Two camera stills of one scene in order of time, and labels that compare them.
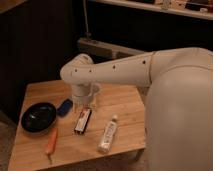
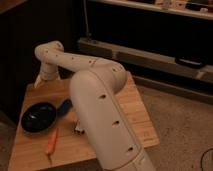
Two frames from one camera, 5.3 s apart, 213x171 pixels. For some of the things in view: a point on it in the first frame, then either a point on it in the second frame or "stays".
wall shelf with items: x=202 y=9 stays
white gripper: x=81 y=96 -> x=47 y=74
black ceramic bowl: x=38 y=117 stays
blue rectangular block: x=65 y=107 stays
